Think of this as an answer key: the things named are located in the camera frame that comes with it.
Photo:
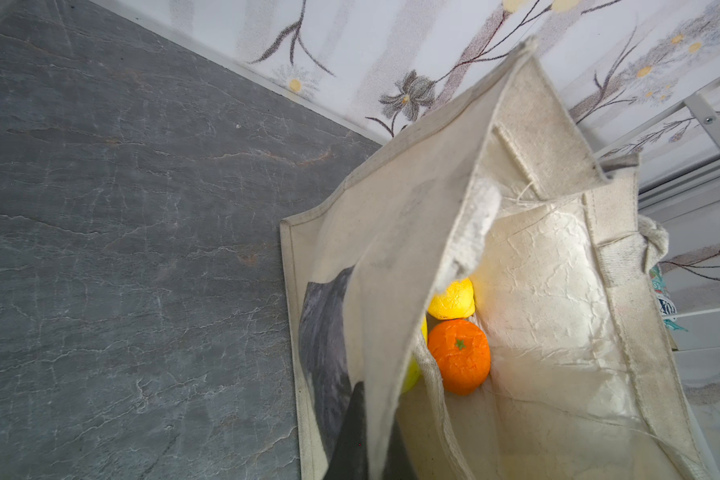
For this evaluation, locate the green mint candy bag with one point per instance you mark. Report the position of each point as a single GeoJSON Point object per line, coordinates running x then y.
{"type": "Point", "coordinates": [666, 306]}

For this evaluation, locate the yellow lemon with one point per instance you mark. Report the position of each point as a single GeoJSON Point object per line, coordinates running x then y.
{"type": "Point", "coordinates": [456, 302]}

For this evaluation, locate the yellow banana bunch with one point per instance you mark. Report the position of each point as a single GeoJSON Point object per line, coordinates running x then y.
{"type": "Point", "coordinates": [413, 371]}

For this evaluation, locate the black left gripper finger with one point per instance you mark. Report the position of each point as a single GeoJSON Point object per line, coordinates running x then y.
{"type": "Point", "coordinates": [349, 460]}

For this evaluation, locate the cream canvas tote bag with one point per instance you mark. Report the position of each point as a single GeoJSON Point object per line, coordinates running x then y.
{"type": "Point", "coordinates": [498, 186]}

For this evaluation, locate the orange fruit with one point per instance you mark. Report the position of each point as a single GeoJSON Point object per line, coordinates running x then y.
{"type": "Point", "coordinates": [462, 354]}

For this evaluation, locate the white metal wooden shelf rack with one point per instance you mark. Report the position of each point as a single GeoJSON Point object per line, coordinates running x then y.
{"type": "Point", "coordinates": [680, 188]}

